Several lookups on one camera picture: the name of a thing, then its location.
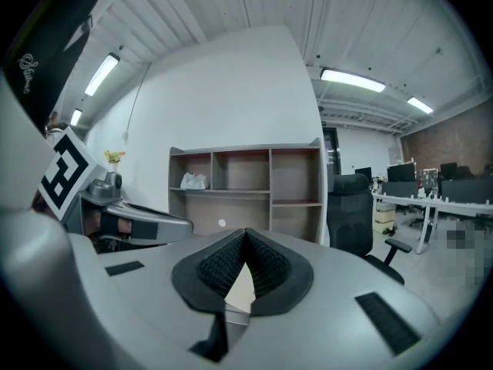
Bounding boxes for pink folder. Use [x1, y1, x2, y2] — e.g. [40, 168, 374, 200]
[224, 263, 257, 311]

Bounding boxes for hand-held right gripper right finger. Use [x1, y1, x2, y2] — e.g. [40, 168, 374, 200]
[226, 227, 440, 370]

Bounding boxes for grey gripper camera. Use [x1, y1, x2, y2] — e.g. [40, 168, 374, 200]
[104, 170, 123, 190]

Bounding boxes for person's left hand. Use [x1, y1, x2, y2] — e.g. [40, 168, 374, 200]
[85, 210, 134, 238]

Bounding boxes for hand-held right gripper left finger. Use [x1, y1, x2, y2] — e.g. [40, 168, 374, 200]
[98, 227, 248, 365]

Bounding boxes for black office chair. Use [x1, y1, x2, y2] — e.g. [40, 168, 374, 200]
[326, 173, 413, 287]

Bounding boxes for yellow flowers in vase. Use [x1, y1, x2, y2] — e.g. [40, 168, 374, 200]
[103, 150, 126, 175]

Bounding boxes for grey wooden shelf desk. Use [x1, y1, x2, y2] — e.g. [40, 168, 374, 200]
[168, 137, 324, 246]

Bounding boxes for white office desk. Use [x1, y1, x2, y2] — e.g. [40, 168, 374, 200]
[371, 190, 493, 254]

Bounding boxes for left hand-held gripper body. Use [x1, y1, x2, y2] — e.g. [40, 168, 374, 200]
[37, 126, 124, 246]

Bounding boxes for person's black t-shirt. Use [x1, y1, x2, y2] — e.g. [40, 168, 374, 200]
[0, 0, 116, 136]

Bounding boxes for plastic bag of tissues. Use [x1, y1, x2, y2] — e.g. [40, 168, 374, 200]
[179, 172, 211, 191]

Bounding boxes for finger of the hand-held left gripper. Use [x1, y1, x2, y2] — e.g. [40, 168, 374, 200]
[86, 200, 193, 246]

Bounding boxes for black computer monitor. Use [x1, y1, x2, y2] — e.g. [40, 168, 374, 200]
[387, 163, 418, 184]

